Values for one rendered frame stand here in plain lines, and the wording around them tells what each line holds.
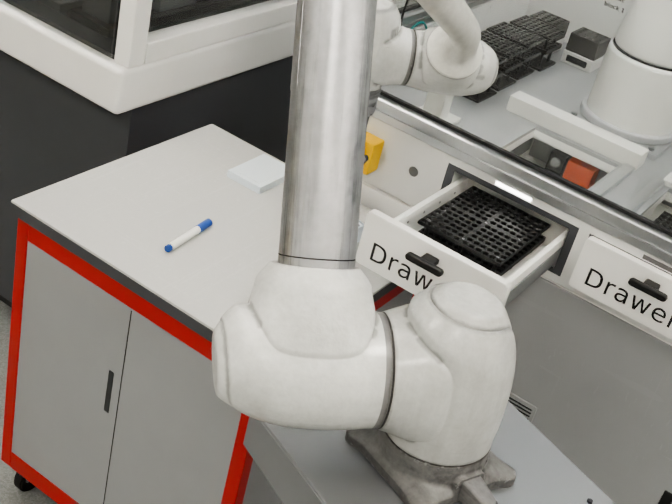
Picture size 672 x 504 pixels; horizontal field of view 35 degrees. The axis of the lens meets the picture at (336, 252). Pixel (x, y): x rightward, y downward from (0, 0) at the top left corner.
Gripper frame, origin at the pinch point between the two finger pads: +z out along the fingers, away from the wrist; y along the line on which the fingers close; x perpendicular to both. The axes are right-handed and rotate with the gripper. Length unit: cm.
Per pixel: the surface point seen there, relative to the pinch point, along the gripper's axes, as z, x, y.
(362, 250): -1.0, -6.0, 17.1
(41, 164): 31, -19, -77
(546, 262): -3.1, 23.8, 36.2
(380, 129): -9.1, 18.7, -8.1
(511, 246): -6.3, 16.2, 32.6
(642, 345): 7, 36, 55
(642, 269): -8, 33, 50
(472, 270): -8.5, -0.4, 37.3
